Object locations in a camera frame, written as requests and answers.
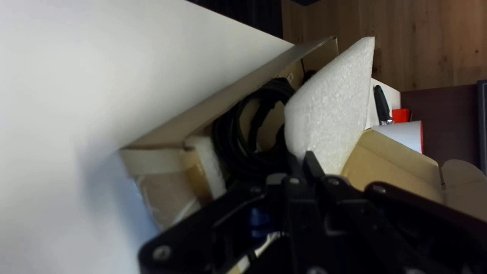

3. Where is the white foam cover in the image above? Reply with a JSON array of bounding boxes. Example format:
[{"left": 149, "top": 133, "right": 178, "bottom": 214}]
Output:
[{"left": 285, "top": 36, "right": 374, "bottom": 174}]

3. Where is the open cardboard box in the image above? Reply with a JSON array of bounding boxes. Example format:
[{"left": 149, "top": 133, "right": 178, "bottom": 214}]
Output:
[{"left": 122, "top": 37, "right": 487, "bottom": 229}]

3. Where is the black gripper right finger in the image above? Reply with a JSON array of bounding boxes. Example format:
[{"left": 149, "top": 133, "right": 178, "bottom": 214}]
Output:
[{"left": 303, "top": 150, "right": 338, "bottom": 183}]

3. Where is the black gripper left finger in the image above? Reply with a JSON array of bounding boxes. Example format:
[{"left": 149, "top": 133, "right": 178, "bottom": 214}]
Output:
[{"left": 286, "top": 152, "right": 307, "bottom": 182}]

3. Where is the black coiled cable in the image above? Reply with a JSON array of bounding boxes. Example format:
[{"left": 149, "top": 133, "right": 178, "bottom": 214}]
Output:
[{"left": 210, "top": 75, "right": 298, "bottom": 180}]

